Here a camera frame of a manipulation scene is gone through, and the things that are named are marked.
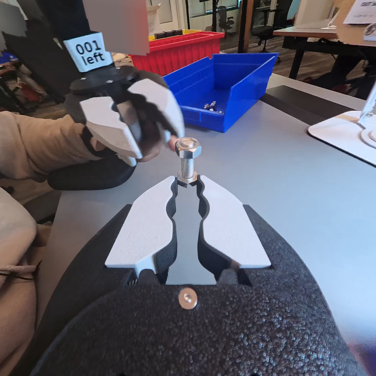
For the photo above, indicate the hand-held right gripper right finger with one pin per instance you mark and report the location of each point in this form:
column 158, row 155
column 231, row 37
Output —
column 234, row 232

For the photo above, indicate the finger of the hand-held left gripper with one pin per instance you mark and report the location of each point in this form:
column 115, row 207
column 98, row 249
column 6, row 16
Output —
column 161, row 100
column 108, row 126

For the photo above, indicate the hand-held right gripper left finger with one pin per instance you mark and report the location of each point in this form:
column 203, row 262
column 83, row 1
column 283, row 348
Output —
column 144, row 232

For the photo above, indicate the pile of bolts nuts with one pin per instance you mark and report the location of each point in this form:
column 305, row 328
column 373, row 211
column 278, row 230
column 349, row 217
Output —
column 210, row 106

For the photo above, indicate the large silver hex bolt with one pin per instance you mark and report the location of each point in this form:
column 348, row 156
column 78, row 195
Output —
column 188, row 148

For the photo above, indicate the large silver hex nut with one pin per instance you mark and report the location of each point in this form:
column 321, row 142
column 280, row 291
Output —
column 187, row 180

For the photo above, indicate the blue plastic bin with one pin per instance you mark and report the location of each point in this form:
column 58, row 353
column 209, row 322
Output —
column 241, row 88

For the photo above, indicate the white tablet stand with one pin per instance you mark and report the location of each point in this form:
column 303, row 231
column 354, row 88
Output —
column 341, row 132

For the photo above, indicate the person's left forearm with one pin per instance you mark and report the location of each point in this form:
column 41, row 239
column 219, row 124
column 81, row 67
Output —
column 41, row 144

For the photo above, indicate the person's left hand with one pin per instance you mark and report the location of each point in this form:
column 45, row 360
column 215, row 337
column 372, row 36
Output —
column 160, row 151

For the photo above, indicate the red plastic bin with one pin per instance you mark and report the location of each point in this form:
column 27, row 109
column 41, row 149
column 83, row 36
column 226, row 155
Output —
column 176, row 56

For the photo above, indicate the black chair armrest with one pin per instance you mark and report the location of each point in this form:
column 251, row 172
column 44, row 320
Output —
column 88, row 175

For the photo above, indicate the yellow plastic bin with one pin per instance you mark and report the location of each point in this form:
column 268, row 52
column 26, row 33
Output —
column 176, row 33

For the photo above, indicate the black office chair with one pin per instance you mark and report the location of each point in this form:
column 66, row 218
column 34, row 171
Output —
column 267, row 32

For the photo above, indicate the person's beige hoodie torso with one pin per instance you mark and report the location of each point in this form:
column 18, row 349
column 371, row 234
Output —
column 14, row 247

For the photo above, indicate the wooden desk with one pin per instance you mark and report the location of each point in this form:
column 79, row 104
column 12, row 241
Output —
column 305, row 32

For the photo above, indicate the white instruction sheet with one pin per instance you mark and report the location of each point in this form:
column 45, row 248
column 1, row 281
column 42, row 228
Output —
column 361, row 12

